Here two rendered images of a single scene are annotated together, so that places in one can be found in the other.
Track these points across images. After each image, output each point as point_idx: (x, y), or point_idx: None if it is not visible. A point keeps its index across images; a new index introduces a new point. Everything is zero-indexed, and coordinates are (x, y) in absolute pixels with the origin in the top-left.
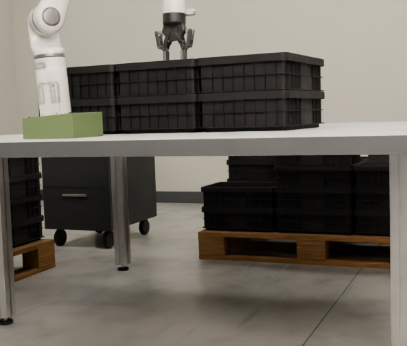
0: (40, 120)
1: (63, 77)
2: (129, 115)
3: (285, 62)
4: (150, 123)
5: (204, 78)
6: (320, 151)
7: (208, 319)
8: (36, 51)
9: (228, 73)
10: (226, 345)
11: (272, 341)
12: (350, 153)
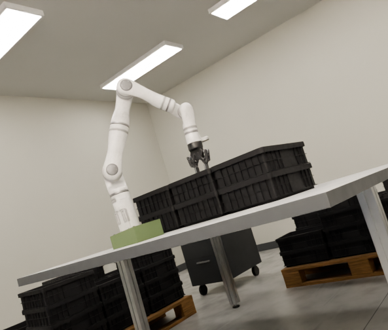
0: (118, 235)
1: (128, 203)
2: (183, 215)
3: (264, 154)
4: (196, 216)
5: (218, 179)
6: (267, 220)
7: None
8: (109, 192)
9: (231, 171)
10: None
11: None
12: (288, 217)
